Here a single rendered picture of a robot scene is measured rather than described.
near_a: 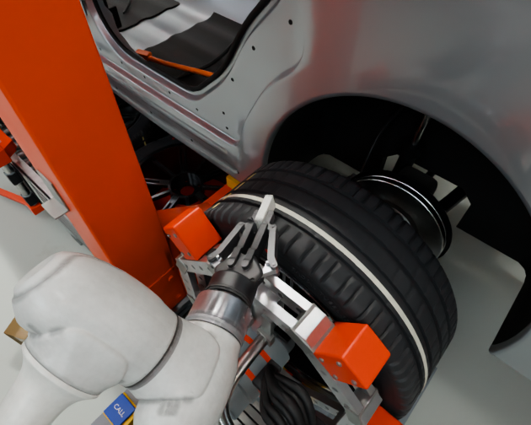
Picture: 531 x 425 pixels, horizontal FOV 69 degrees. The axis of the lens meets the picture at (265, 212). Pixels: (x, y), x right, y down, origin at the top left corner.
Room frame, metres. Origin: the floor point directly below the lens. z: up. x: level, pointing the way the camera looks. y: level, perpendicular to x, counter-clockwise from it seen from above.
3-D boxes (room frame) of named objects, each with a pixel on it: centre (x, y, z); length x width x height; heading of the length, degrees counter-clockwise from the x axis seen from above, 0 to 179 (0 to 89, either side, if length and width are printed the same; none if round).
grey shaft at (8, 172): (1.34, 1.28, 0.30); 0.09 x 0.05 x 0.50; 48
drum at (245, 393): (0.27, 0.04, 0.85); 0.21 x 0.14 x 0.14; 138
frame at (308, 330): (0.32, 0.00, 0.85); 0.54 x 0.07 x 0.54; 48
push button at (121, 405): (0.24, 0.44, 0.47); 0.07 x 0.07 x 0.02; 48
